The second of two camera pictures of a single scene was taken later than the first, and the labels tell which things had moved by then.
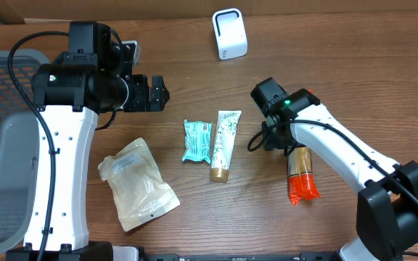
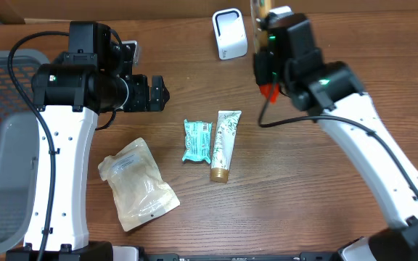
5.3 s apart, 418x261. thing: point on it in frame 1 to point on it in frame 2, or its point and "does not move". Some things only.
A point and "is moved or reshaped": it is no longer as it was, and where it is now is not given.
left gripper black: (144, 93) does not move
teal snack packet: (197, 141) does not move
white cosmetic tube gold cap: (226, 126) does not move
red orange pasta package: (302, 185) is moved or reshaped
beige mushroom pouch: (140, 192) does not move
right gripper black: (274, 138) to (261, 67)
